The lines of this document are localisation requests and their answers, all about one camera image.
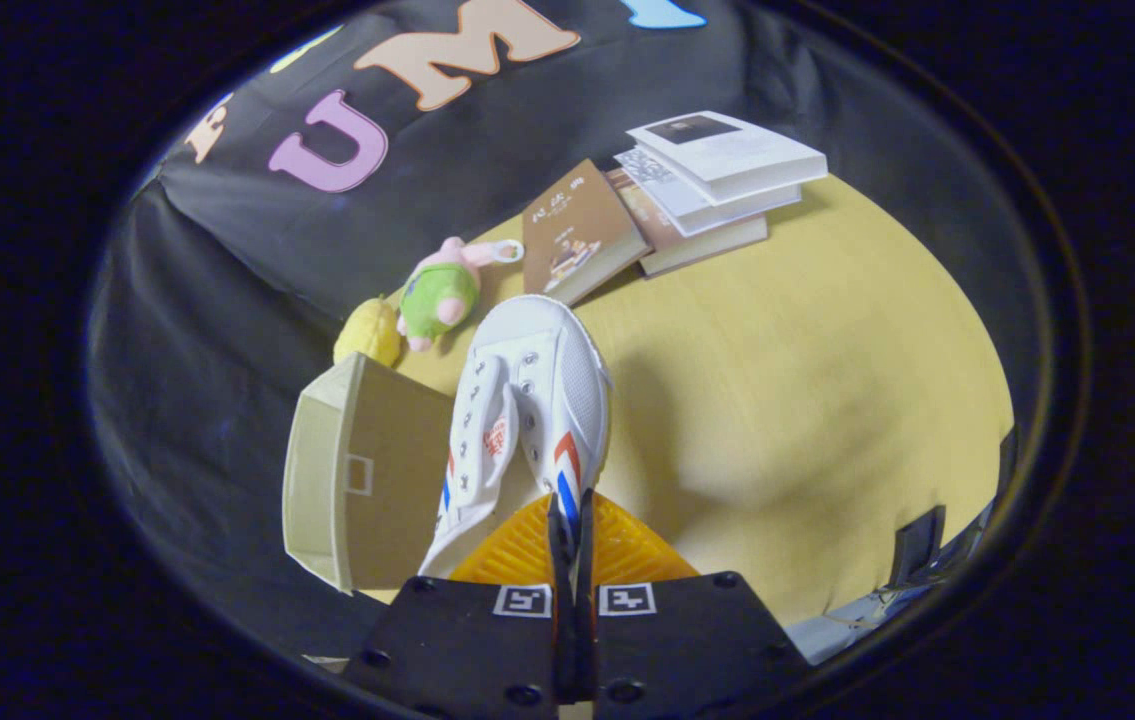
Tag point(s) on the brown cover book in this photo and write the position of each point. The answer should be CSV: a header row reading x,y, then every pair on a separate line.
x,y
577,230

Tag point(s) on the white book with dark photo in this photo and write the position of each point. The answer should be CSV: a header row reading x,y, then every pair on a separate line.
x,y
727,150

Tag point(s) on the beige storage box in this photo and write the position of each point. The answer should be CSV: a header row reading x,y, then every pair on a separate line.
x,y
392,450

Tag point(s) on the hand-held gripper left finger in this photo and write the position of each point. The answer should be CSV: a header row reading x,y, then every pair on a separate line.
x,y
457,640

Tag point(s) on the green and pink plush toy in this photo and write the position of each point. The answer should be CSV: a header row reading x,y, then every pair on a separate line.
x,y
439,290

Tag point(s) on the white striped canvas shoe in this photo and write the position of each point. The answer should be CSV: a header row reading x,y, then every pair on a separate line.
x,y
552,345

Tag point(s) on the white patterned cover book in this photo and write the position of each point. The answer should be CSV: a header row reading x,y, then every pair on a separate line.
x,y
697,205

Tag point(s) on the yellow plush fruit toy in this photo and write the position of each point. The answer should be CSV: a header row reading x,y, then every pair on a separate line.
x,y
369,332

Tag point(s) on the black rectangular object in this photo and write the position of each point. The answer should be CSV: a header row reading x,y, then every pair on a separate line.
x,y
917,545

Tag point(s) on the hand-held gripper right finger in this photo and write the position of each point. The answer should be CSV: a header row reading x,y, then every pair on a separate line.
x,y
687,640

